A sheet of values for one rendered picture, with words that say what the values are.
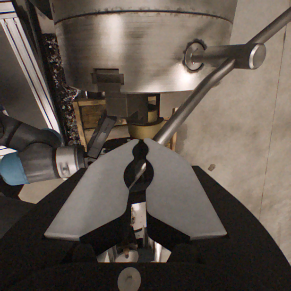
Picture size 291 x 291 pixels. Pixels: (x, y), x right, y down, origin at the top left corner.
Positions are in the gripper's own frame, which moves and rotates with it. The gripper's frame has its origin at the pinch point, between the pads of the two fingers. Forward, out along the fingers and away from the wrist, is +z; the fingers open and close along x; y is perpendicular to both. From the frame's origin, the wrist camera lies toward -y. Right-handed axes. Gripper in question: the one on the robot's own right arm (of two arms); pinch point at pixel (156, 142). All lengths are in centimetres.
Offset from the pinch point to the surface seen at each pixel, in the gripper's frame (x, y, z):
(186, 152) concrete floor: -108, 74, 76
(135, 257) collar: 6.0, 38.9, -8.3
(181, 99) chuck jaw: 2.8, -11.7, 4.7
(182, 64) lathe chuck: 15.9, -19.3, -2.7
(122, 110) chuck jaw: 11.9, -12.8, -10.4
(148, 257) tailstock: -17, 86, 4
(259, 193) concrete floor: -108, 175, 221
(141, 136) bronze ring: 3.5, -3.9, -5.2
